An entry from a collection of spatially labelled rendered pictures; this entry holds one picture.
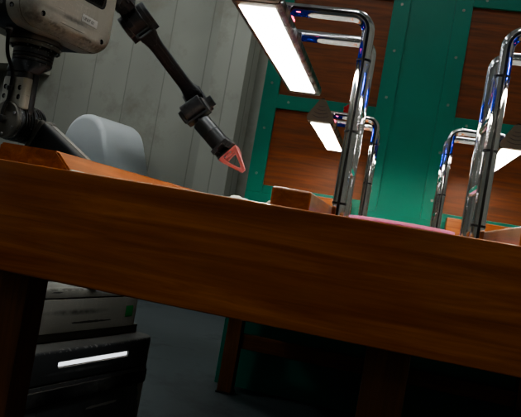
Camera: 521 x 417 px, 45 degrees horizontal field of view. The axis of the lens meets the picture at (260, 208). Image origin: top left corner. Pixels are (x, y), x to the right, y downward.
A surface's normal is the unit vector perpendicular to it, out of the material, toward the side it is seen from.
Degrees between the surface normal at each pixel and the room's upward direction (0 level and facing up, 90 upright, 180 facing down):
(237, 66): 90
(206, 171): 90
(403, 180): 90
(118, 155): 71
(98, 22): 90
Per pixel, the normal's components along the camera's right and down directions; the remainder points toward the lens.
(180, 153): -0.44, -0.10
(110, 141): 0.87, -0.18
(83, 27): 0.88, 0.14
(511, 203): -0.19, -0.06
